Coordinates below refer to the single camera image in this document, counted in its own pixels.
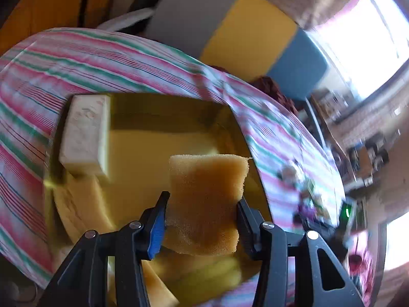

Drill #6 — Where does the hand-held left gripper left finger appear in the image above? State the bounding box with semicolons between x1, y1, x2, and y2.
40;192;170;307

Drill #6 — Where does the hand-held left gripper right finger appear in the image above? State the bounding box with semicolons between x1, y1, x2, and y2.
236;196;365;307

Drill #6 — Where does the gold metal tin tray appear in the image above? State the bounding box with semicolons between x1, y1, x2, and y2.
43;93;274;296

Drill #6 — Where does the white cardboard box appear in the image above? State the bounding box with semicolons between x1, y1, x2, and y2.
58;94;112;183

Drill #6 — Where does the person's pink clothing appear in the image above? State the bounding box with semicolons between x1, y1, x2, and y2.
348;230;378;296

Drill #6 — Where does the wooden side table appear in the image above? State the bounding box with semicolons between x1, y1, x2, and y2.
307;90;356;181

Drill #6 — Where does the dark red cloth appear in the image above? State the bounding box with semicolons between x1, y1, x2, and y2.
249;75;300;116

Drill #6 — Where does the window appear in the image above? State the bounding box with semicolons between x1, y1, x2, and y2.
307;0;409;103

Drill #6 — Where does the striped tablecloth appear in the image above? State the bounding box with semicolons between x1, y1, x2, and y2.
0;27;384;307

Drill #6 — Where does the grey yellow blue chair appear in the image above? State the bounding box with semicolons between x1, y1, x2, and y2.
144;0;330;101

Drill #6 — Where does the white wrapped chair armrest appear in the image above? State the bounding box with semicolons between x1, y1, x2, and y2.
96;8;154;34

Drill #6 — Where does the pink patterned curtain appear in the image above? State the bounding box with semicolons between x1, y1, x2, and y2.
256;0;371;30

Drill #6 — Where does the wooden wardrobe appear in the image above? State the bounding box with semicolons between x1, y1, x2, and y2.
0;0;122;55

